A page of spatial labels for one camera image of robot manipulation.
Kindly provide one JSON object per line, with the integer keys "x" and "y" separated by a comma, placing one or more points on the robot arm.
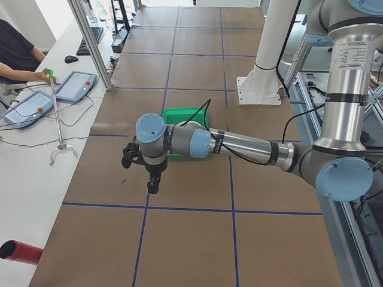
{"x": 334, "y": 164}

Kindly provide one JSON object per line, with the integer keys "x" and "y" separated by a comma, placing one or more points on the far teach pendant tablet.
{"x": 75, "y": 86}

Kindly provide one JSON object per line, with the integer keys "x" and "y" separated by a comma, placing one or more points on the seated person in black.
{"x": 19, "y": 58}

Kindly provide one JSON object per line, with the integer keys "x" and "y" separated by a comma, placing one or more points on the teach pendant tablet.
{"x": 29, "y": 110}
{"x": 75, "y": 86}

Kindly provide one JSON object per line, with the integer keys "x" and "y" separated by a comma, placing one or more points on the reacher grabber tool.
{"x": 62, "y": 147}

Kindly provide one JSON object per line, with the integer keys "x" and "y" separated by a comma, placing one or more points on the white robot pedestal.
{"x": 260, "y": 86}

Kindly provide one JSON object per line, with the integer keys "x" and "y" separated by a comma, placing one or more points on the aluminium frame post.
{"x": 80, "y": 17}

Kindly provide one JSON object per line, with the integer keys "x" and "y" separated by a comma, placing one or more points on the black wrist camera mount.
{"x": 132, "y": 154}

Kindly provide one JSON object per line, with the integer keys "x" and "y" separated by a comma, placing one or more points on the near teach pendant tablet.
{"x": 29, "y": 110}

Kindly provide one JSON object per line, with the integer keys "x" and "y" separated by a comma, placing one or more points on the green plastic tray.
{"x": 185, "y": 116}

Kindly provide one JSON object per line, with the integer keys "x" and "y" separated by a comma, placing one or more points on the black computer mouse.
{"x": 70, "y": 59}

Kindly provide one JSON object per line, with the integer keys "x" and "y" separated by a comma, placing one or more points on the brown paper table cover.
{"x": 218, "y": 221}

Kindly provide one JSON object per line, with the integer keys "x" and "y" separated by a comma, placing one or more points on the red cylinder tube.
{"x": 21, "y": 252}

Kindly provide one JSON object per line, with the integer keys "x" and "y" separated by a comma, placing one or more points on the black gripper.
{"x": 154, "y": 169}

